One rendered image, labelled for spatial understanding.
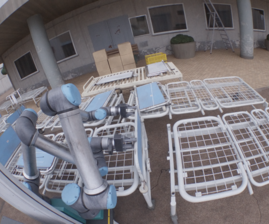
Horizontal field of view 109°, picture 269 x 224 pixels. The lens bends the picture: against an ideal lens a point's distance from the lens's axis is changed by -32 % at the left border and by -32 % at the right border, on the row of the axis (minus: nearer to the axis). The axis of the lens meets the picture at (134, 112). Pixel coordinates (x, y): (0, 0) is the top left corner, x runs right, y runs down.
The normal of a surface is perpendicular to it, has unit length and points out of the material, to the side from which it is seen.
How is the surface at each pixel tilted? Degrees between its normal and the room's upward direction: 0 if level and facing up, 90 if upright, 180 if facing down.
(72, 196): 5
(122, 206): 0
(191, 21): 90
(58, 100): 67
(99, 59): 90
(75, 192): 5
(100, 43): 90
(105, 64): 90
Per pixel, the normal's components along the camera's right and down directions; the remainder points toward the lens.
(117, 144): -0.01, 0.55
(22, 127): 0.27, -0.47
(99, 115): 0.05, 0.14
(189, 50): 0.14, 0.67
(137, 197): -0.22, -0.82
